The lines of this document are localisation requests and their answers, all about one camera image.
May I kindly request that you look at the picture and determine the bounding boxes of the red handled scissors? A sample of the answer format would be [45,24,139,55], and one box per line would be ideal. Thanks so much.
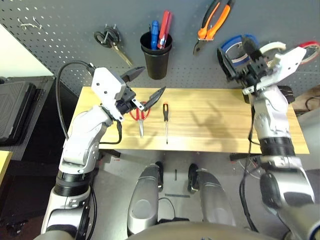
[129,101,151,139]

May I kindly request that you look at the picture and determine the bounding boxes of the silver robot leg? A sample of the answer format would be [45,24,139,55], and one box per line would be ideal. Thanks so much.
[126,161,165,236]
[187,163,236,227]

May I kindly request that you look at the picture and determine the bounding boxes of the large black ribbed case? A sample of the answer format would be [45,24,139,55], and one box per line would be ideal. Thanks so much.
[0,77,42,148]

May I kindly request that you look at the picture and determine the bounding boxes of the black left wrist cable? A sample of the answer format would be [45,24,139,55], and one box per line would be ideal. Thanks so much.
[55,60,97,141]

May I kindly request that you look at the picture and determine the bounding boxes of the thin black floor cable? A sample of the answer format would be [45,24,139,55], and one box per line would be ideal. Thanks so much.
[157,197,190,223]

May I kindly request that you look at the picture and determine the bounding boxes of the black table foot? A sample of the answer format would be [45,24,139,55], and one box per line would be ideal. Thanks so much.
[229,152,263,162]
[99,149,122,160]

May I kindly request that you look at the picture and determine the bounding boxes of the silver right robot leg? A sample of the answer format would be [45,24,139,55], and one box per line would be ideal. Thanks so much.
[187,163,236,227]

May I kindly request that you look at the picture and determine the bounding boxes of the orange black pliers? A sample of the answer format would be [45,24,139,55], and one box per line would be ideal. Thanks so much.
[192,0,236,56]

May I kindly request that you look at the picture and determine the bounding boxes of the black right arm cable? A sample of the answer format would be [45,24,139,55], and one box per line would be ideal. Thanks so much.
[238,107,262,234]

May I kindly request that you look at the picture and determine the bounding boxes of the grey robot torso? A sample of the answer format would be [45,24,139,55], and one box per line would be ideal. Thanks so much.
[124,221,288,240]

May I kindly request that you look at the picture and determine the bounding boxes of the metal pegboard hook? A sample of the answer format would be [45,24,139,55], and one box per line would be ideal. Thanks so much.
[17,16,43,31]

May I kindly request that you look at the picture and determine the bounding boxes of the silver left robot leg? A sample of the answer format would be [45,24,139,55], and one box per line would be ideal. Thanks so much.
[126,161,165,236]

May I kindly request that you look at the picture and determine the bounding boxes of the black handled scissors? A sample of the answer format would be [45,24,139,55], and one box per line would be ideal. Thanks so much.
[93,23,134,67]

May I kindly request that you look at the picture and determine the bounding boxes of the yellow wooden side table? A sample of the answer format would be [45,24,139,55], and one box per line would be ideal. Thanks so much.
[0,149,13,188]

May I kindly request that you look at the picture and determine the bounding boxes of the long grey floor tape strip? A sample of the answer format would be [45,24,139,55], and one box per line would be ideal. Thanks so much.
[164,193,191,199]

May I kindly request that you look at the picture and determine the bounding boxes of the red tape roll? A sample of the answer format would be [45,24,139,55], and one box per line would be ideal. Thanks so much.
[298,41,320,65]

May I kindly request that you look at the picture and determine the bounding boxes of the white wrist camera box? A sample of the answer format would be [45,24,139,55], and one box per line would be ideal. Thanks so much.
[241,46,308,95]
[90,66,127,111]

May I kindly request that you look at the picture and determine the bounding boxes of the grey perforated metal pegboard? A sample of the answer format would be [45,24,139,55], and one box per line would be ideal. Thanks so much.
[0,0,320,95]

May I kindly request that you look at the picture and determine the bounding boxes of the red handled tool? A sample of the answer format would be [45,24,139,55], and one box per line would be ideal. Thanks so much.
[157,10,173,50]

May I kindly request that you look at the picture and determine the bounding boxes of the blue handled screwdriver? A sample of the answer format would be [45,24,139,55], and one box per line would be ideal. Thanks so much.
[150,20,160,50]

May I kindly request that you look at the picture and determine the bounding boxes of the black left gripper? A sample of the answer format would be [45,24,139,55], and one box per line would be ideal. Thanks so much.
[113,65,167,123]

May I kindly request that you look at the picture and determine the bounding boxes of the black orange screwdriver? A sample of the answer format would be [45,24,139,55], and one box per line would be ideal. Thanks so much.
[162,102,170,145]

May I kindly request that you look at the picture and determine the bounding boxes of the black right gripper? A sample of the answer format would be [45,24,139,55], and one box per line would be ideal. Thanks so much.
[216,35,273,89]

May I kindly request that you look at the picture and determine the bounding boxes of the white tape roll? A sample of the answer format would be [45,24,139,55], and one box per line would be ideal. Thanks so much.
[258,41,287,55]

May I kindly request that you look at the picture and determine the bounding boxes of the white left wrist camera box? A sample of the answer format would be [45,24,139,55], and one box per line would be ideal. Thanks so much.
[90,66,127,111]

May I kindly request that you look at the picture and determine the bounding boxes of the small black tool case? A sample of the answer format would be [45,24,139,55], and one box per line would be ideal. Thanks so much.
[278,85,294,105]

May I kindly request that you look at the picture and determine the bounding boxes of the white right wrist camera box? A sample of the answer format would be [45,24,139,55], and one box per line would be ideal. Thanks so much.
[241,46,308,95]

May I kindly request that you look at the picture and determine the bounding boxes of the blue tape roll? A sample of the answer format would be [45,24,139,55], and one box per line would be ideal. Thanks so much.
[219,34,258,68]

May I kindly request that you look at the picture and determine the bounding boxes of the black plastic cup holder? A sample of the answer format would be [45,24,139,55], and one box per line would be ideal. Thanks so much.
[139,31,174,80]

